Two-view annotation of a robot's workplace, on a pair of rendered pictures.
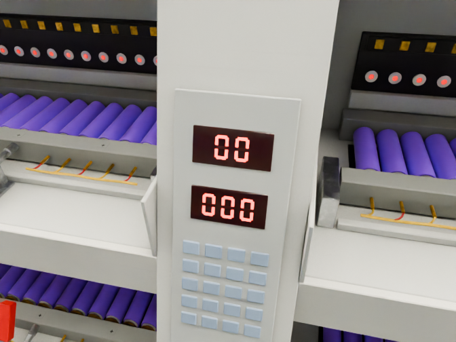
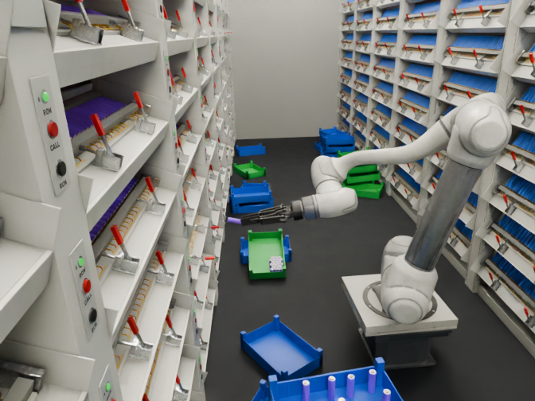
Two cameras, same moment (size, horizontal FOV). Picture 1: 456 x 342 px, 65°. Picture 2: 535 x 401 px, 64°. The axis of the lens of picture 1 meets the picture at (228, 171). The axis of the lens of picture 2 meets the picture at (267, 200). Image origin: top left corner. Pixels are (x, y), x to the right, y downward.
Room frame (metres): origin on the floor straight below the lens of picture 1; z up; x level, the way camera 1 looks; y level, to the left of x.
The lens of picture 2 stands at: (0.35, 1.86, 1.27)
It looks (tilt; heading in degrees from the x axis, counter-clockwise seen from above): 21 degrees down; 257
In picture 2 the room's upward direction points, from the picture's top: 2 degrees counter-clockwise
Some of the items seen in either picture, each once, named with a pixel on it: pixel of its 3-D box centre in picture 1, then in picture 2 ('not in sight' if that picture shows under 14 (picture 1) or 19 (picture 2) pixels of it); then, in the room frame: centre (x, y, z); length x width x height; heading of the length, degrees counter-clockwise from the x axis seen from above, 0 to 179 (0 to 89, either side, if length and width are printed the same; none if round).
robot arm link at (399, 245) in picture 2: not in sight; (403, 264); (-0.48, 0.56, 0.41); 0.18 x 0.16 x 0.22; 61
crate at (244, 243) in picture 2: not in sight; (265, 249); (-0.15, -0.40, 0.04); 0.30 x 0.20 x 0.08; 169
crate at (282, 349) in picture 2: not in sight; (280, 348); (0.00, 0.47, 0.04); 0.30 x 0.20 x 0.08; 113
